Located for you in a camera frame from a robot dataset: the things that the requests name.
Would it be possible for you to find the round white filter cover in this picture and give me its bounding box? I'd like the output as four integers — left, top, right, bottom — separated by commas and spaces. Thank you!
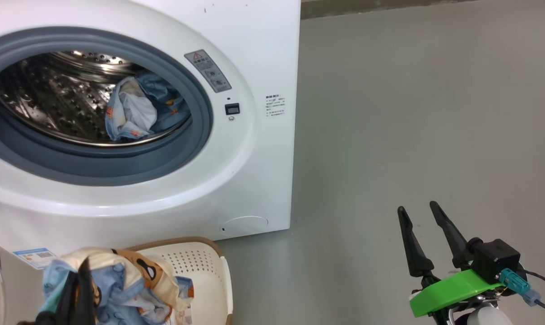
221, 216, 269, 236

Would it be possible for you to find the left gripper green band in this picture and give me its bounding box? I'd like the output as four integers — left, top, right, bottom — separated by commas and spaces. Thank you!
18, 257, 98, 325

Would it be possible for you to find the cream cartoon print garment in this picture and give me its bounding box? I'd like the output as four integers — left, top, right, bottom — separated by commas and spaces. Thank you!
58, 247, 194, 316

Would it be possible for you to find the white front-load washing machine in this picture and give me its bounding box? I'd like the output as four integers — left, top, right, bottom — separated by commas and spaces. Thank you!
0, 0, 301, 271

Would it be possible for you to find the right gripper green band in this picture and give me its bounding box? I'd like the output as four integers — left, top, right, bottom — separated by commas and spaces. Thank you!
397, 201, 503, 325

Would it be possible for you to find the grey warning sticker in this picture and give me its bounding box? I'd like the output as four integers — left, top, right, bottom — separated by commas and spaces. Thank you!
184, 49, 232, 93

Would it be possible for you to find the blue energy label sticker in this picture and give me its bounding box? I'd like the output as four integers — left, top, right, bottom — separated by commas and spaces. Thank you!
13, 247, 57, 270

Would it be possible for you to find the grey rubber door gasket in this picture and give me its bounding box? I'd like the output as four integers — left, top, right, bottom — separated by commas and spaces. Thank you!
0, 27, 213, 186

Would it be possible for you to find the cream perforated laundry basket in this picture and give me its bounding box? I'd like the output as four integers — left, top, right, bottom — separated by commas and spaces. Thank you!
124, 237, 234, 325

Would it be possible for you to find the steel washer drum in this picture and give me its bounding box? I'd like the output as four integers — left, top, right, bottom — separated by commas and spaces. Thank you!
0, 51, 192, 147

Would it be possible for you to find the small printed text label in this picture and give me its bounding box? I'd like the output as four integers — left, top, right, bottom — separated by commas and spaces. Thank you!
265, 94, 286, 118

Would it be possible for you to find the blue cake print garment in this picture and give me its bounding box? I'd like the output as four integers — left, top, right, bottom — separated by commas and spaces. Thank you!
105, 71, 192, 143

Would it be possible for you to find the teal camera cable connector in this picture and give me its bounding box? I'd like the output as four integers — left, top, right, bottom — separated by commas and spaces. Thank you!
499, 268, 541, 306

